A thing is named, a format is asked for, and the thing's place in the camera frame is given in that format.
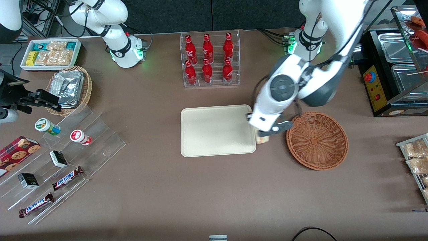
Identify cream plastic tray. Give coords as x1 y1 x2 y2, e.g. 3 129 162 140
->
181 104 257 158

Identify light wicker basket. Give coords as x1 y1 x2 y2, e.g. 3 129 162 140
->
46 66 93 117

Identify brown wicker basket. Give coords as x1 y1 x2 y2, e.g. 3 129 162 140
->
286 111 349 171

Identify green lid white cup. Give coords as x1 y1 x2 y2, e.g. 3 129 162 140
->
35 118 61 136

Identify silver foil packet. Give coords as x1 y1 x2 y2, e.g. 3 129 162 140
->
50 70 84 108

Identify white snack tub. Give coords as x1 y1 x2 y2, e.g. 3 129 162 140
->
20 39 82 72

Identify red lid white cup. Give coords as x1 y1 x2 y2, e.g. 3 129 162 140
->
70 129 92 146

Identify clear bag of crackers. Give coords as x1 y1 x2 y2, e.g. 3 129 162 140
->
34 41 73 66

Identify clear acrylic bottle rack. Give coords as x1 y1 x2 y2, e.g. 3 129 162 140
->
180 30 240 88

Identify red cola bottle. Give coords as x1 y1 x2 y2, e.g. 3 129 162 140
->
185 60 197 85
203 34 214 63
185 35 198 64
202 59 213 83
223 58 233 84
223 32 234 62

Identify small black box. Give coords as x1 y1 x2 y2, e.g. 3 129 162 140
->
49 150 68 168
18 172 40 189

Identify red cookie box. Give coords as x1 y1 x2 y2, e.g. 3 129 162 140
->
0 136 41 178

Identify clear acrylic stepped stand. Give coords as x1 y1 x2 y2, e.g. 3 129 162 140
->
0 105 127 225

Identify snickers bar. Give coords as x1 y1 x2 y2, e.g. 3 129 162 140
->
19 193 55 218
52 166 84 191

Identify black food warmer machine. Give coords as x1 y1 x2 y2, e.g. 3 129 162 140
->
351 5 428 117

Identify steel warmer pan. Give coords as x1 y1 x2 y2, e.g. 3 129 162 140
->
378 32 417 63
391 64 428 101

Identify clear bag of pastry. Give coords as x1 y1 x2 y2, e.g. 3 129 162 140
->
406 157 428 174
403 139 428 158

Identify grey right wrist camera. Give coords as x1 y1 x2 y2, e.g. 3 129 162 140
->
0 108 19 123

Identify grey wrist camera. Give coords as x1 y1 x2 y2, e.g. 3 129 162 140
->
259 120 293 136
0 108 19 123

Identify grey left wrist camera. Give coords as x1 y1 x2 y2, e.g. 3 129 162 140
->
259 120 293 136

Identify aluminium frame with cables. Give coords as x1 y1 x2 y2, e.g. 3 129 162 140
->
20 0 61 41

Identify black base cables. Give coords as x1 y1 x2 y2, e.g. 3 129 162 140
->
257 28 289 46

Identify black floor cable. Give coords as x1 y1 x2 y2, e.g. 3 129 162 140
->
291 227 338 241

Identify metal wire tray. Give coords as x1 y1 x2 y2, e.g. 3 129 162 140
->
396 133 428 205

